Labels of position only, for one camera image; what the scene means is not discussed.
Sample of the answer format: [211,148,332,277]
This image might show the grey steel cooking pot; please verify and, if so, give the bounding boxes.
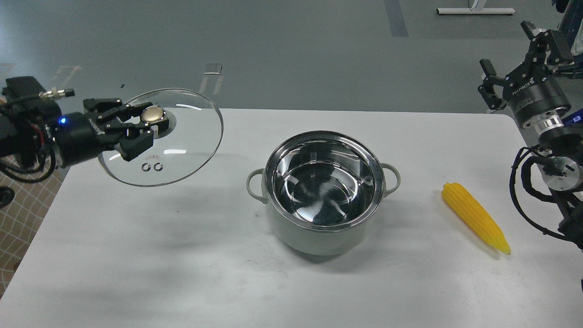
[245,130,401,256]

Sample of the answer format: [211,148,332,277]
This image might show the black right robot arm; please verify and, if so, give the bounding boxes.
[477,21,583,249]

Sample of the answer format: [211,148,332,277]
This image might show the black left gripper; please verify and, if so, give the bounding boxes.
[54,98,154,167]

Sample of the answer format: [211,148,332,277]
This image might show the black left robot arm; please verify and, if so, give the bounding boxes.
[0,76,169,184]

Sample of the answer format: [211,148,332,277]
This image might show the yellow corn cob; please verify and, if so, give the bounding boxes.
[441,183,511,255]

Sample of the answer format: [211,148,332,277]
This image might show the glass pot lid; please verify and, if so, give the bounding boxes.
[98,88,224,187]

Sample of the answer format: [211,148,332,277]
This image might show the white desk base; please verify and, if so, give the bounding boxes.
[435,0,516,16]

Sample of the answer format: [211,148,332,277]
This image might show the beige checkered cloth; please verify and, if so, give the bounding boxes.
[0,170,66,295]

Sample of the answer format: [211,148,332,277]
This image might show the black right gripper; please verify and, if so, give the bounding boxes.
[478,20,572,133]

